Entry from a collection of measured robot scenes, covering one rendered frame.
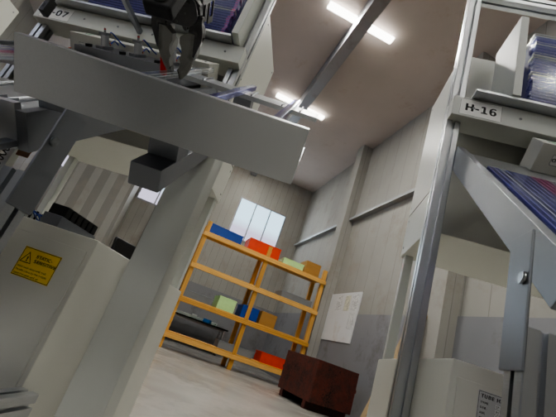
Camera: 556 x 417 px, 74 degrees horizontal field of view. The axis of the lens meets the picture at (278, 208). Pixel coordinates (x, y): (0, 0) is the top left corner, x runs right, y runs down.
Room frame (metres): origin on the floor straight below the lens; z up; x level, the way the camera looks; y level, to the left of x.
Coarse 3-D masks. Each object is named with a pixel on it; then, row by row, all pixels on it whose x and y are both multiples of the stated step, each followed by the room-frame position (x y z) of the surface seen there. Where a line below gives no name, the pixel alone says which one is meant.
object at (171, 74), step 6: (144, 72) 0.51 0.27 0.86; (150, 72) 0.52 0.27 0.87; (156, 72) 0.53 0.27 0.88; (162, 72) 0.55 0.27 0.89; (168, 72) 0.56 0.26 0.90; (174, 72) 0.58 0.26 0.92; (192, 72) 0.64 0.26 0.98; (198, 72) 0.67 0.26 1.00; (204, 72) 0.70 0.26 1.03; (210, 72) 0.73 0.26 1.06; (162, 78) 0.55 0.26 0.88; (168, 78) 0.57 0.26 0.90
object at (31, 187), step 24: (72, 0) 1.05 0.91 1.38; (264, 0) 1.01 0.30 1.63; (144, 24) 1.04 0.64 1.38; (240, 24) 0.94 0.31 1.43; (72, 120) 0.53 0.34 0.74; (48, 144) 0.51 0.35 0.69; (72, 144) 0.55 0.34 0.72; (48, 168) 0.54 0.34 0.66; (24, 192) 0.52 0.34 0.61; (48, 216) 0.91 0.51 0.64; (72, 216) 0.93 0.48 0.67; (0, 408) 0.72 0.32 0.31; (24, 408) 0.79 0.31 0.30
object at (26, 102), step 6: (0, 78) 0.69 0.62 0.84; (0, 84) 0.64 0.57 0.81; (6, 84) 0.65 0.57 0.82; (12, 84) 0.66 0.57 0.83; (0, 90) 0.62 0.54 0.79; (6, 90) 0.62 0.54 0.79; (12, 90) 0.63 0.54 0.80; (6, 96) 0.58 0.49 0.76; (12, 96) 0.60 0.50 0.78; (18, 96) 0.60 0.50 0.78; (24, 96) 0.60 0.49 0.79; (24, 102) 0.58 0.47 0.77; (30, 102) 0.59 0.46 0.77; (36, 102) 0.59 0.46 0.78
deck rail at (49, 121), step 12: (24, 108) 0.52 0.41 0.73; (36, 108) 0.53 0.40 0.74; (24, 120) 0.51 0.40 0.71; (36, 120) 0.53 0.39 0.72; (48, 120) 0.54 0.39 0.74; (84, 120) 0.61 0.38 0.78; (96, 120) 0.63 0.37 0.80; (24, 132) 0.53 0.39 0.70; (36, 132) 0.54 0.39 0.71; (48, 132) 0.56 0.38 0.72; (84, 132) 0.62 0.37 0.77; (96, 132) 0.65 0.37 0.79; (108, 132) 0.68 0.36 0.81; (24, 144) 0.54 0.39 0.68; (36, 144) 0.55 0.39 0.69
